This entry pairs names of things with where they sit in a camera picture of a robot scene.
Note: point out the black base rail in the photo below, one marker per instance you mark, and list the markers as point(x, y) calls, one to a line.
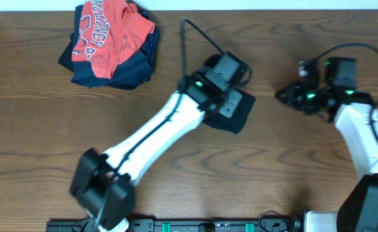
point(150, 225)

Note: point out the navy folded shirt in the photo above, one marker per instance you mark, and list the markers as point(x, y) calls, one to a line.
point(127, 76)

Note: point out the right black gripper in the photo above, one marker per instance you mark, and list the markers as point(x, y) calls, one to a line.
point(293, 98)

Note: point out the red printed folded t-shirt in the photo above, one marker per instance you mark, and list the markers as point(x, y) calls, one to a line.
point(110, 32)

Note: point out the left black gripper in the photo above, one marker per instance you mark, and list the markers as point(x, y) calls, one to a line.
point(231, 112)

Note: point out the black polo shirt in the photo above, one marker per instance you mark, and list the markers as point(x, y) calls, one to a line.
point(239, 119)

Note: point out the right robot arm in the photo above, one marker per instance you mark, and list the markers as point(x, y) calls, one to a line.
point(354, 115)

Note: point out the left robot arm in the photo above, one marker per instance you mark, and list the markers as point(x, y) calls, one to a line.
point(104, 183)

